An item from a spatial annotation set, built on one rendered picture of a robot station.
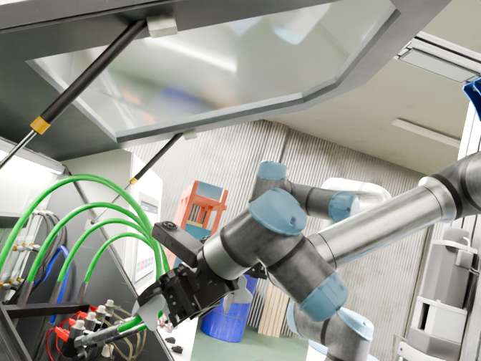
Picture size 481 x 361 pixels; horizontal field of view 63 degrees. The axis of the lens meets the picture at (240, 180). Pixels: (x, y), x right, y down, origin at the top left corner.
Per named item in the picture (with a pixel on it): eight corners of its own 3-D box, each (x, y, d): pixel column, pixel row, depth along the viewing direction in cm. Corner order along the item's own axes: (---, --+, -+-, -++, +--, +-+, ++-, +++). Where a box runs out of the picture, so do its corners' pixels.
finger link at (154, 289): (133, 309, 64) (169, 281, 61) (129, 300, 65) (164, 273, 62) (153, 304, 68) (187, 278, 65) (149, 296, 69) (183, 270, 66)
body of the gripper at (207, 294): (169, 330, 61) (220, 294, 56) (148, 281, 65) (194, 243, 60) (200, 319, 68) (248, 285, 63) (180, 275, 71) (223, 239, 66)
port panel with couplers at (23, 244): (-2, 309, 97) (42, 190, 102) (-15, 305, 97) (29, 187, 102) (23, 299, 110) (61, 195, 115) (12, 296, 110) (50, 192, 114)
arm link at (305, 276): (334, 281, 65) (291, 231, 65) (361, 293, 54) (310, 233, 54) (300, 314, 64) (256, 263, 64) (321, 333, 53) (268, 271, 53)
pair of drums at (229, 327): (240, 324, 656) (257, 268, 669) (255, 349, 530) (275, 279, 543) (196, 312, 646) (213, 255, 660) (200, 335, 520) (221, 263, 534)
